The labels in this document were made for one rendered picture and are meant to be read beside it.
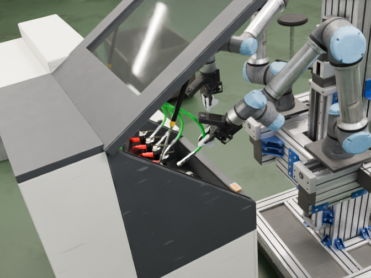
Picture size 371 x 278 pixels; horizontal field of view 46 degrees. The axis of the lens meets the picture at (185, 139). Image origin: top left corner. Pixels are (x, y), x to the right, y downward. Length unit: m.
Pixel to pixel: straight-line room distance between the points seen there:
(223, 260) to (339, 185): 0.63
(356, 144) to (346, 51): 0.41
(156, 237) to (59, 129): 0.56
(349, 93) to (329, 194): 0.58
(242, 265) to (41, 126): 1.13
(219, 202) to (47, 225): 0.68
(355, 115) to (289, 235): 1.22
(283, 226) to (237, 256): 0.85
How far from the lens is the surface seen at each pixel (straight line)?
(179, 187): 1.63
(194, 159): 2.26
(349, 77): 1.71
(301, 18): 4.98
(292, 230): 2.86
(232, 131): 1.79
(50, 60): 2.01
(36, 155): 1.44
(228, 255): 2.03
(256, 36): 1.99
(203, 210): 1.77
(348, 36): 1.62
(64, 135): 1.51
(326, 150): 2.05
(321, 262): 2.71
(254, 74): 2.37
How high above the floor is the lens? 2.24
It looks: 33 degrees down
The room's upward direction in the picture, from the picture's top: 7 degrees counter-clockwise
